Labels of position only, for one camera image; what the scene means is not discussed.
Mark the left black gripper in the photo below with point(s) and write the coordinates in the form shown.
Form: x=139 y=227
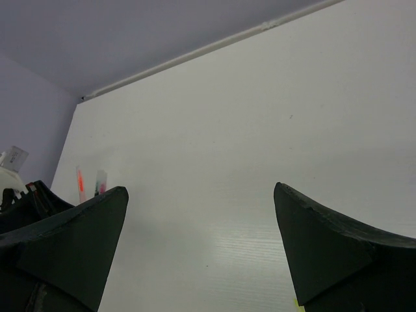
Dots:
x=39 y=201

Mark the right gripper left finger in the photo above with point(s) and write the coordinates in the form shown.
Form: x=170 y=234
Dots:
x=62 y=262

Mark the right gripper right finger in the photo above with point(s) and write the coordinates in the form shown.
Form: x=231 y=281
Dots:
x=340 y=264

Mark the orange pen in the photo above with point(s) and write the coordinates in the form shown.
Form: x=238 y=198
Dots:
x=80 y=185

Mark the red pen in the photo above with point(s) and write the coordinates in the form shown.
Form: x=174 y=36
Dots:
x=103 y=185

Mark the green pen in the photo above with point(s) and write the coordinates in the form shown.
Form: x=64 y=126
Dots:
x=97 y=183

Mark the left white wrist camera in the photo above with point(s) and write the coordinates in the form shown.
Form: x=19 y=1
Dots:
x=11 y=162

